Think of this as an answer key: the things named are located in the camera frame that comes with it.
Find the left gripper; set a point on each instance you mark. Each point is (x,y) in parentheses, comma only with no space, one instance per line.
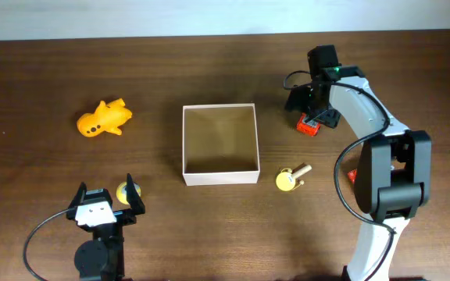
(137,205)

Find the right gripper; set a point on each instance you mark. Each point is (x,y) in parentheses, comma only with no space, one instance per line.
(295,99)

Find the red toy car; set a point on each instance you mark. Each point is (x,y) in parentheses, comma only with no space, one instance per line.
(307,126)

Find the red grey toy truck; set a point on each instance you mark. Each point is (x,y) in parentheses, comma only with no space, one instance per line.
(352,175)

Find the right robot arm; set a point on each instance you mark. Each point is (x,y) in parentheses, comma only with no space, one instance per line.
(392,178)

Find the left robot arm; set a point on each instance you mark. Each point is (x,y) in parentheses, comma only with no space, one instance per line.
(101,258)

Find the yellow round toy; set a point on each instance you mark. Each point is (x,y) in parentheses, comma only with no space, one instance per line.
(121,192)

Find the orange rubber toy animal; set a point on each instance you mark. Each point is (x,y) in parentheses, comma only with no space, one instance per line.
(107,118)

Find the white open cardboard box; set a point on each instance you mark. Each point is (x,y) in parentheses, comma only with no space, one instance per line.
(220,144)

